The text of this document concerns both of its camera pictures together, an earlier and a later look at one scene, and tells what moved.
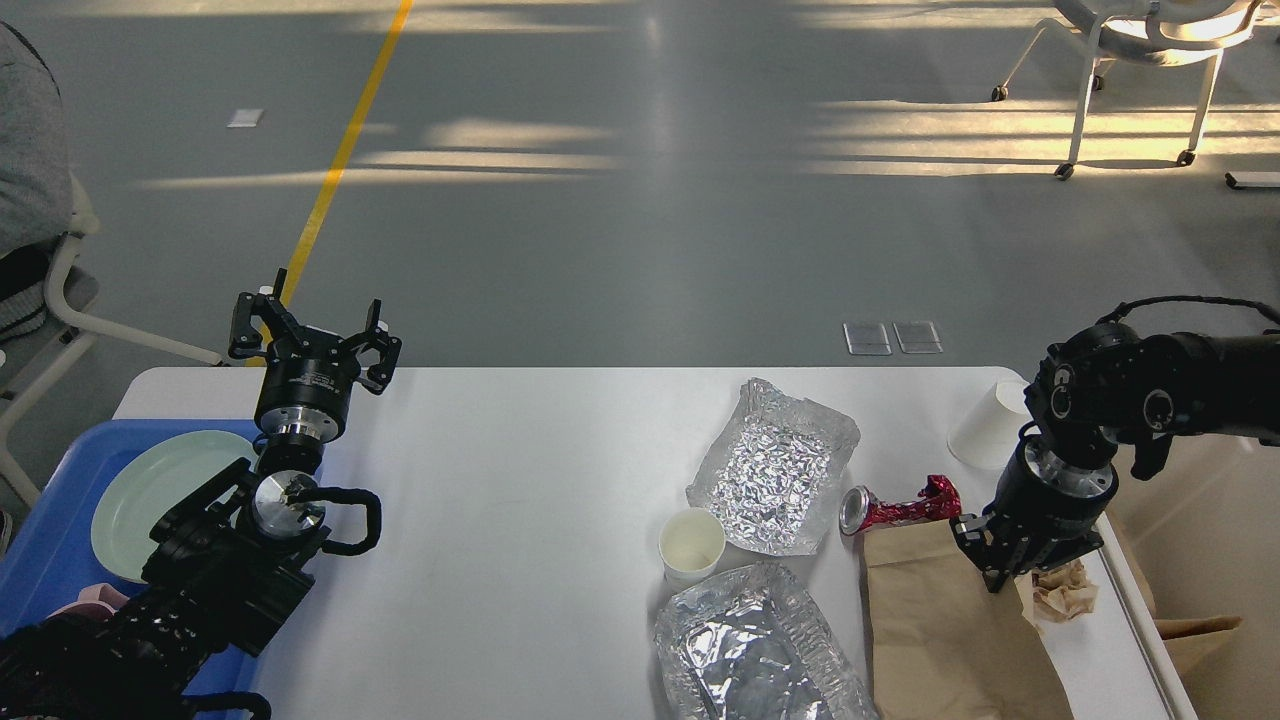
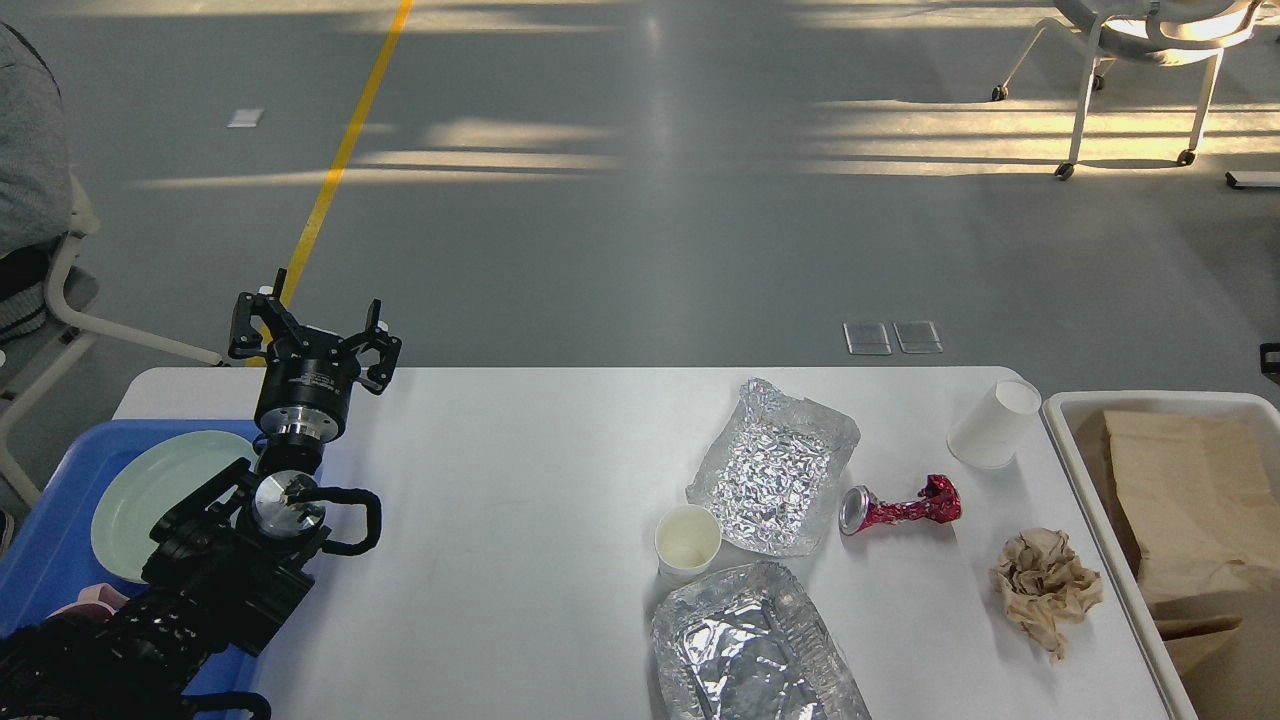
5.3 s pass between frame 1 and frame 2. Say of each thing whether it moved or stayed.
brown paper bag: moved
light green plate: stayed
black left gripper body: stayed
